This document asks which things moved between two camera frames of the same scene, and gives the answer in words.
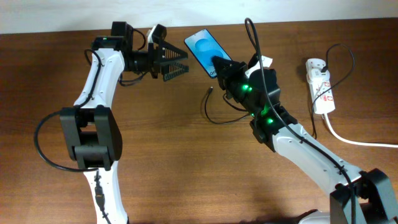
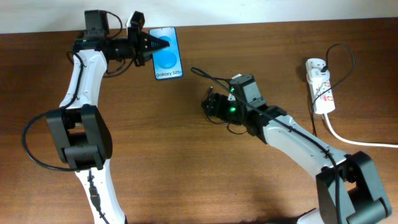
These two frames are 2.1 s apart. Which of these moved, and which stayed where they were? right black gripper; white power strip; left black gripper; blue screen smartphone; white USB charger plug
Moved: blue screen smartphone; left black gripper; right black gripper
Stayed: white USB charger plug; white power strip
